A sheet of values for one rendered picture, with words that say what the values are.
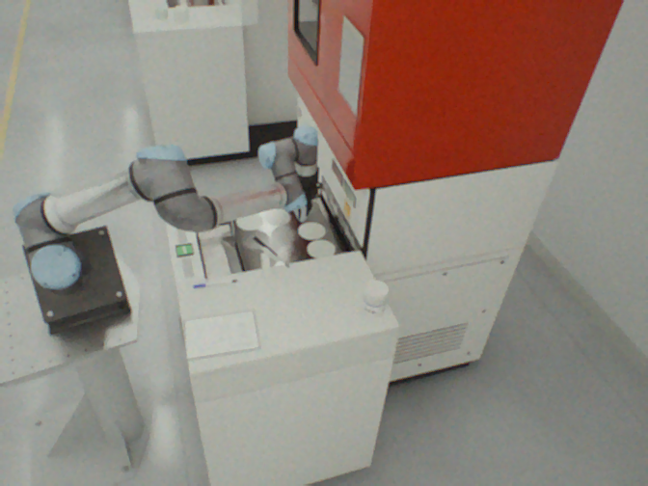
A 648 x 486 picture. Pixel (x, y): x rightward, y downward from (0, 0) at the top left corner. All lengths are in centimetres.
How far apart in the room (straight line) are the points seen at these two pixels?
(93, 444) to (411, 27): 205
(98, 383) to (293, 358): 86
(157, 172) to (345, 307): 68
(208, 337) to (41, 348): 55
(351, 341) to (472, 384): 127
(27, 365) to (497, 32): 164
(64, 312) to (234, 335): 57
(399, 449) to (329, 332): 104
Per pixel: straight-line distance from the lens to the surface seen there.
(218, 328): 163
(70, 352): 188
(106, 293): 188
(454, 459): 258
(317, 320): 165
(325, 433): 204
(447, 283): 221
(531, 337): 309
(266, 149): 169
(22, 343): 196
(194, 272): 181
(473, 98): 170
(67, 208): 163
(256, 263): 190
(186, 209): 144
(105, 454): 260
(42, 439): 272
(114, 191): 154
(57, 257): 167
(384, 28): 147
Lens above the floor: 223
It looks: 42 degrees down
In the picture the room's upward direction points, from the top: 3 degrees clockwise
